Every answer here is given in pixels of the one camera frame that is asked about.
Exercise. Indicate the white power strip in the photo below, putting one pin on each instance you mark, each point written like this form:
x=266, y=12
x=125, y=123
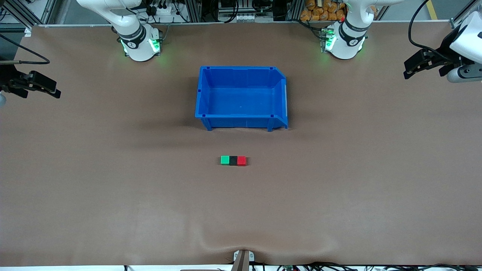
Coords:
x=163, y=11

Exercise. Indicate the green cube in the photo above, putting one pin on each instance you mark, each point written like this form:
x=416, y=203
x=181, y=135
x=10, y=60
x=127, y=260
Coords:
x=225, y=160

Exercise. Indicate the blue plastic storage bin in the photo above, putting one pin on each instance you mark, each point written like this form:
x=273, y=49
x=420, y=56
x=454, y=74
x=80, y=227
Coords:
x=241, y=101

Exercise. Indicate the aluminium frame profile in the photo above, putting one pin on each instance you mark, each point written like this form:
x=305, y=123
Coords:
x=34, y=11
x=461, y=15

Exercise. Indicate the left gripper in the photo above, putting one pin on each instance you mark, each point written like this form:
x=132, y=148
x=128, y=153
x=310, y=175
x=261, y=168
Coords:
x=445, y=51

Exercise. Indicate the brown table mat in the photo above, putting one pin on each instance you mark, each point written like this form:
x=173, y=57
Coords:
x=241, y=210

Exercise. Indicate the black cube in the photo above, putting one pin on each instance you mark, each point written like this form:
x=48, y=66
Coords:
x=233, y=160

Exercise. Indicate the grey electrical device with connectors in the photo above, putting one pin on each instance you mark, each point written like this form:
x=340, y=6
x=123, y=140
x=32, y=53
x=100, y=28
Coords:
x=244, y=11

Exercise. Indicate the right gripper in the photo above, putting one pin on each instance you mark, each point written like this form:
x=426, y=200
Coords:
x=8, y=81

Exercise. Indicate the white corner bracket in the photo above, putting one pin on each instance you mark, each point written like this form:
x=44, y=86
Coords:
x=28, y=32

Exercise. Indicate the orange packaged goods pile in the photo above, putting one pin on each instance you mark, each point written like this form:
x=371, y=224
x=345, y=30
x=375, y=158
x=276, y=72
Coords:
x=320, y=11

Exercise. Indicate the grey camera mount clamp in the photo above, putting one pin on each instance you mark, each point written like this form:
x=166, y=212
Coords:
x=243, y=259

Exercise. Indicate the red cube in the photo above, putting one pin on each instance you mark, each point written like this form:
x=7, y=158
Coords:
x=241, y=161

